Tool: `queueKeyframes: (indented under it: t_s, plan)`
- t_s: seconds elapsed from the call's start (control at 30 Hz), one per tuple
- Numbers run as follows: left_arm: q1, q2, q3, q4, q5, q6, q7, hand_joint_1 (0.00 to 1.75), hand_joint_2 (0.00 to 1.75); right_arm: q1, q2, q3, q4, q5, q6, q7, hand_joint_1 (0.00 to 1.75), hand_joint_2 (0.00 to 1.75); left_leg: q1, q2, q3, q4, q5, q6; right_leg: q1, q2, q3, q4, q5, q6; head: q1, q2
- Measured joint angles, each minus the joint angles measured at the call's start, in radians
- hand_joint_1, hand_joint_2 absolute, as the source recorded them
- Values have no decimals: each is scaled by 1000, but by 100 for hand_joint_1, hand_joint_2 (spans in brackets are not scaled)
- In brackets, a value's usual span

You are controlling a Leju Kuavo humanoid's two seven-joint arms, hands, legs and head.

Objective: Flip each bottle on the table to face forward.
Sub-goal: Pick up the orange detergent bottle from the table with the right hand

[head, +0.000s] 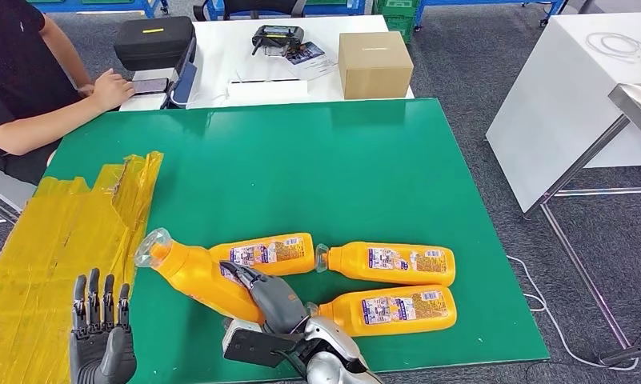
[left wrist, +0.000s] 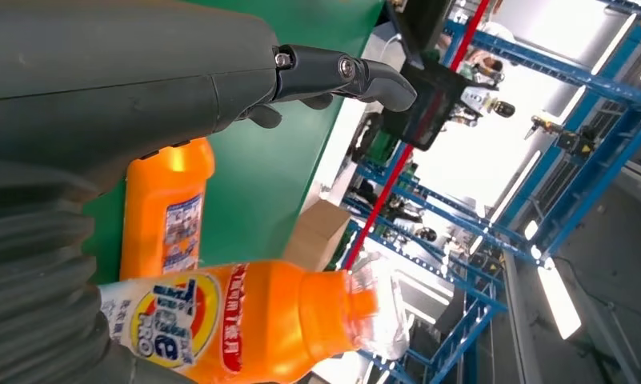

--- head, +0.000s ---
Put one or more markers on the person's left forearm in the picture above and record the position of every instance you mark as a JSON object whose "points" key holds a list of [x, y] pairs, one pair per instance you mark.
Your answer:
{"points": [[65, 53]]}

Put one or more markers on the brown cardboard box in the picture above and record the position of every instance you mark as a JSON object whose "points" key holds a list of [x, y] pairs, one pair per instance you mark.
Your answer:
{"points": [[376, 69]]}

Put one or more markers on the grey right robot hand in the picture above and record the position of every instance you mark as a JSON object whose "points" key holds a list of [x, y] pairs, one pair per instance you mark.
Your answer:
{"points": [[277, 302]]}

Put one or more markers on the smartphone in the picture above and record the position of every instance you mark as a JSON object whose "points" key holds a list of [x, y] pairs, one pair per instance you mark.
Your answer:
{"points": [[150, 86]]}

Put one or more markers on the black remote controller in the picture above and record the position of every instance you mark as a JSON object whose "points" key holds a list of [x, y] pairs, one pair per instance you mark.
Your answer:
{"points": [[277, 37]]}

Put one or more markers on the long white box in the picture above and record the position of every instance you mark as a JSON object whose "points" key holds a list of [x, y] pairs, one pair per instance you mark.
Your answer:
{"points": [[267, 93]]}

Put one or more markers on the grey chair seat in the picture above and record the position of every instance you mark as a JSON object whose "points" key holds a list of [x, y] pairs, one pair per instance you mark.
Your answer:
{"points": [[2, 183]]}

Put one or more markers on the orange detergent bottle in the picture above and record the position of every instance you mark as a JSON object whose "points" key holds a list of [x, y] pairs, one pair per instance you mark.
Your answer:
{"points": [[346, 315], [193, 270], [293, 254], [352, 262]]}

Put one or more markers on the black carrying case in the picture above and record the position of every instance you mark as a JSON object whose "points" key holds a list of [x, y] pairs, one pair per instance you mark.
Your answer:
{"points": [[150, 48]]}

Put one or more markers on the green plastic crate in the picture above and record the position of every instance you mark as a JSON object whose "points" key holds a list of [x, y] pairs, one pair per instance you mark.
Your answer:
{"points": [[399, 29], [399, 6]]}

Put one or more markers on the blue metal shelf rack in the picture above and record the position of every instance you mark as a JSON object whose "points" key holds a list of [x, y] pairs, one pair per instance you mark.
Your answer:
{"points": [[113, 5], [330, 6]]}

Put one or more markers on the person's right forearm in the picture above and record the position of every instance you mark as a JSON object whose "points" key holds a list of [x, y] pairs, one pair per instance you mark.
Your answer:
{"points": [[34, 127]]}

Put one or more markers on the stainless steel table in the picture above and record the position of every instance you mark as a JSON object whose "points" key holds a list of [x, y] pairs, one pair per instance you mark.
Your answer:
{"points": [[638, 106]]}

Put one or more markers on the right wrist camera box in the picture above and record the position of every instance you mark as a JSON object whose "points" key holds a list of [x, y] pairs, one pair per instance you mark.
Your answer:
{"points": [[251, 347]]}

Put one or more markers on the person's right hand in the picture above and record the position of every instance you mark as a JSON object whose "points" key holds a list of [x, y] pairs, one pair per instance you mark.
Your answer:
{"points": [[110, 90]]}

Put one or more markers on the person's left hand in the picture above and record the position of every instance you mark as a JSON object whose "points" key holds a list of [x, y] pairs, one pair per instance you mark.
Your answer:
{"points": [[86, 89]]}

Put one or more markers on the white table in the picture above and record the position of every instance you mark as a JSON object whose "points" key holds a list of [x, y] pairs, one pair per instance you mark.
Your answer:
{"points": [[219, 53], [553, 106]]}

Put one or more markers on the printed booklet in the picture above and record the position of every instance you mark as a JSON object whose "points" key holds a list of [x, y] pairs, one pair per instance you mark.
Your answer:
{"points": [[307, 53]]}

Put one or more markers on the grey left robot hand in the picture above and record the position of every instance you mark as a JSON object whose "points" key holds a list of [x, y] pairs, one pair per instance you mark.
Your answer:
{"points": [[100, 355]]}

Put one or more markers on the yellow plastic sheet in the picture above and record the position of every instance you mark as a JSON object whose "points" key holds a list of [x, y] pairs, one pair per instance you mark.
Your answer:
{"points": [[44, 238]]}

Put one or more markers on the black office chair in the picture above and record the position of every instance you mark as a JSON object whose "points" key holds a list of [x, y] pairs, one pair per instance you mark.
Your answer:
{"points": [[256, 6]]}

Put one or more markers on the person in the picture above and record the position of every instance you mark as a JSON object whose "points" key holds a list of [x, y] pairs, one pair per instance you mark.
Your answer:
{"points": [[12, 63]]}

